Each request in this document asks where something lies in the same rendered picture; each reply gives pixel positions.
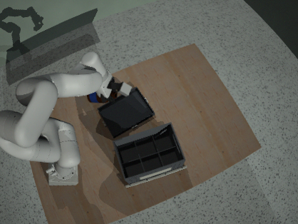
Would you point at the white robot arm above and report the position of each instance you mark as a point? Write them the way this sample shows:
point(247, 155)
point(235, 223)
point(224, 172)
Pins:
point(58, 145)

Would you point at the brown bottle with blue label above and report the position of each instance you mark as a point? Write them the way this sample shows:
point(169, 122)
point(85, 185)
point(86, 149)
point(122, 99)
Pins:
point(93, 97)

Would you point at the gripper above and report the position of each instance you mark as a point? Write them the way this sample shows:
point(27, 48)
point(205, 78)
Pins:
point(105, 92)

